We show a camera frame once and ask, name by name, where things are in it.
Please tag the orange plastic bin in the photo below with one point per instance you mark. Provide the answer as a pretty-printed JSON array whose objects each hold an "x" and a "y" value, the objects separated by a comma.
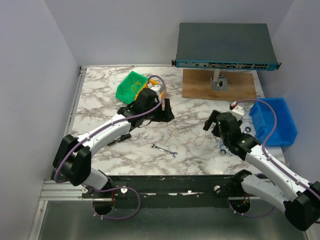
[{"x": 143, "y": 87}]

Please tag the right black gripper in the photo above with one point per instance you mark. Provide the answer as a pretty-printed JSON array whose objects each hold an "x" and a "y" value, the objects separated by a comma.
[{"x": 213, "y": 118}]

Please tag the grey network switch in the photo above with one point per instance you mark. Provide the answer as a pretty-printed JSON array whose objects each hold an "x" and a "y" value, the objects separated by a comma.
[{"x": 225, "y": 46}]

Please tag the green plastic bin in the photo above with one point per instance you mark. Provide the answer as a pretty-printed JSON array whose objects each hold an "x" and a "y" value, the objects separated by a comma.
[{"x": 128, "y": 88}]

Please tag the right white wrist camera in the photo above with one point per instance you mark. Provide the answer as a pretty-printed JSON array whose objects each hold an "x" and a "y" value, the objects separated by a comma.
[{"x": 237, "y": 111}]

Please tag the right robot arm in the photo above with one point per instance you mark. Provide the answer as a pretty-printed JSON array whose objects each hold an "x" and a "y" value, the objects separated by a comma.
[{"x": 293, "y": 195}]

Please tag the grey metal stand bracket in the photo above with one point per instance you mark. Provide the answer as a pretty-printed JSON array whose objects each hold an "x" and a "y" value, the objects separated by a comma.
[{"x": 218, "y": 82}]

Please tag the aluminium frame rail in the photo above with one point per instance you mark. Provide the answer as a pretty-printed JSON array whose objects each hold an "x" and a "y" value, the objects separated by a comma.
[{"x": 49, "y": 192}]

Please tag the small open-end wrench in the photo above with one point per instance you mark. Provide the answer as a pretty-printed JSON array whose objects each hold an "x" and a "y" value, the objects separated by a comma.
[{"x": 172, "y": 153}]

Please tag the wooden board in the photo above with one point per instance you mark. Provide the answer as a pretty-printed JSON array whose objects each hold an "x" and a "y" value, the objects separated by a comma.
[{"x": 196, "y": 84}]

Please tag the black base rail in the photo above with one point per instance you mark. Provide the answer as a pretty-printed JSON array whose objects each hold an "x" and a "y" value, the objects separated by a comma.
[{"x": 168, "y": 192}]

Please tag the black T-handle tool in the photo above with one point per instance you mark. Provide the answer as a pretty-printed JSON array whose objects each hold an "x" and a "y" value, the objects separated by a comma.
[{"x": 120, "y": 139}]

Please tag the blue plastic bin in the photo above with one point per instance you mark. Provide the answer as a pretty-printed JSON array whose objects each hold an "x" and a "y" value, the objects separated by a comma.
[{"x": 274, "y": 112}]

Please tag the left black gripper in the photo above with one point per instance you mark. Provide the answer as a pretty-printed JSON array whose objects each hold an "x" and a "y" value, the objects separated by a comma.
[{"x": 165, "y": 115}]

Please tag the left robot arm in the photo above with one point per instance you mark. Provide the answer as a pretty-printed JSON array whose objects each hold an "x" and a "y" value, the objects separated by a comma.
[{"x": 73, "y": 160}]

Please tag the silver ratchet wrench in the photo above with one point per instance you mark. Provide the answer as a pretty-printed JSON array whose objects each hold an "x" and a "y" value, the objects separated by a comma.
[{"x": 223, "y": 150}]

